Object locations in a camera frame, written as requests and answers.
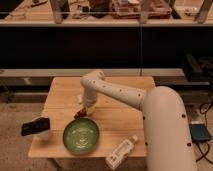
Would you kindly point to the blue box on floor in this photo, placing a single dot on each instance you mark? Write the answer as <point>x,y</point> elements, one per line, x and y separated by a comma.
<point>199,133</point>

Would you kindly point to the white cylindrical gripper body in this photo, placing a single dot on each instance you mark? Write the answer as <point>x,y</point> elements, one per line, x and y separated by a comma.
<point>89,97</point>

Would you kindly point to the white plastic bottle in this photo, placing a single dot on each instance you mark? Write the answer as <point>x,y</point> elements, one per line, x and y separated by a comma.
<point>120,152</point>

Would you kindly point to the green round plate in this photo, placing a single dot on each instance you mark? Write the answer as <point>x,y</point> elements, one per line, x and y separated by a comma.
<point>81,136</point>

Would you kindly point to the black bag in white cup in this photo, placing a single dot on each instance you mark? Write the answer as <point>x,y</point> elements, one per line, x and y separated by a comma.
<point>40,127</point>

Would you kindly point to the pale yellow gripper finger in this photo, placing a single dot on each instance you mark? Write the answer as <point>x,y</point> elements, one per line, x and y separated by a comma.
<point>89,110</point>

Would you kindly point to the red chili pepper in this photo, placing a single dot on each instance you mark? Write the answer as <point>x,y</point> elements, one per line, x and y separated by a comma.
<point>80,113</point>

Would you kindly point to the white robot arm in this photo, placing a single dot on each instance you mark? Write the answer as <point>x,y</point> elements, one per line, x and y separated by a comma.
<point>168,141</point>

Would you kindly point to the long workbench shelf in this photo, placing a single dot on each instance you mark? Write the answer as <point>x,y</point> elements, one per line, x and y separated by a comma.
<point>106,13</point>

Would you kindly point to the white sponge block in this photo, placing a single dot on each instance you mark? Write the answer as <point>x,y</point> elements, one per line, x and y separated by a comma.
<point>79,98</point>

